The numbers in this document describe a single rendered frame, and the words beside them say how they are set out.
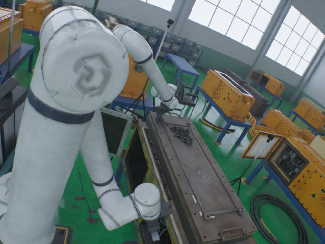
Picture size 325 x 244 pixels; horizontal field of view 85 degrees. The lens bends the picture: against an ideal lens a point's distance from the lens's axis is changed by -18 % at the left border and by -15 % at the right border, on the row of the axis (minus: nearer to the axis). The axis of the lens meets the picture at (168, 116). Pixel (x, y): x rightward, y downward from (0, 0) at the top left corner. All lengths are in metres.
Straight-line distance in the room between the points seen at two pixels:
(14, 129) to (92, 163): 0.54
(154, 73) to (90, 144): 0.78
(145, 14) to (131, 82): 6.81
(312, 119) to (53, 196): 10.11
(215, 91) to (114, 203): 4.85
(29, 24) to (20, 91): 5.76
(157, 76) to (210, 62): 11.01
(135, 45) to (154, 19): 9.29
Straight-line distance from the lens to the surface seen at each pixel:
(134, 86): 3.80
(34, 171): 0.40
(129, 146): 2.20
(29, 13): 6.68
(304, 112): 10.40
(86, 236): 2.54
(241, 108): 5.12
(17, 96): 0.97
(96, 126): 0.56
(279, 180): 3.97
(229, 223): 1.39
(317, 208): 3.69
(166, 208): 0.89
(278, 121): 7.84
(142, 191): 0.73
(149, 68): 1.23
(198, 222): 1.26
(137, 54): 1.14
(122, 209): 0.73
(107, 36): 0.27
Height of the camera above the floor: 2.28
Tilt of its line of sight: 27 degrees down
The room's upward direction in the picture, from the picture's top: 24 degrees clockwise
